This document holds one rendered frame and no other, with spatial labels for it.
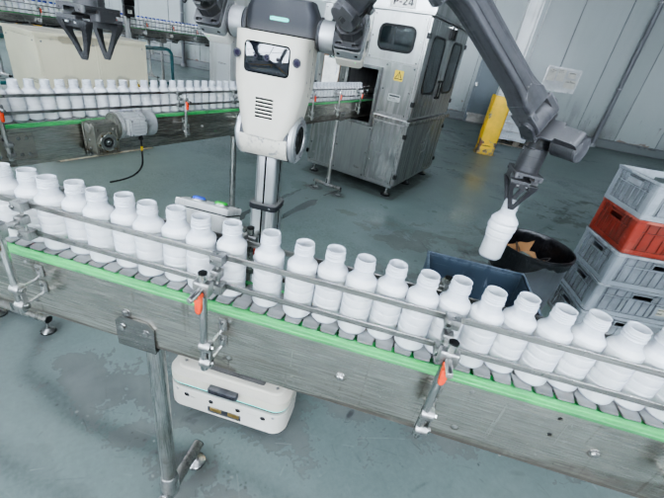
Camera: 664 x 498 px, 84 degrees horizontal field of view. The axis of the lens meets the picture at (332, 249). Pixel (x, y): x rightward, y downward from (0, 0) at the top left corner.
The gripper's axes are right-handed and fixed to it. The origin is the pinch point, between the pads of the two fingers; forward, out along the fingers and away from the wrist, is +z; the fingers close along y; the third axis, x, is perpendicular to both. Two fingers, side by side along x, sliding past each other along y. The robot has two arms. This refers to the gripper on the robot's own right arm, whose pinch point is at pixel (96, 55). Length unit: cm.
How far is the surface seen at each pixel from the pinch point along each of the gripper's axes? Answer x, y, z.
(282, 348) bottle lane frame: 55, 21, 46
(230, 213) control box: 32.6, 1.0, 28.8
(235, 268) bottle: 42, 17, 32
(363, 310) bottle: 69, 18, 33
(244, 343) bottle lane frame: 46, 21, 48
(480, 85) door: 231, -1180, 36
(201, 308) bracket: 40, 27, 35
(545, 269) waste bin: 160, -124, 80
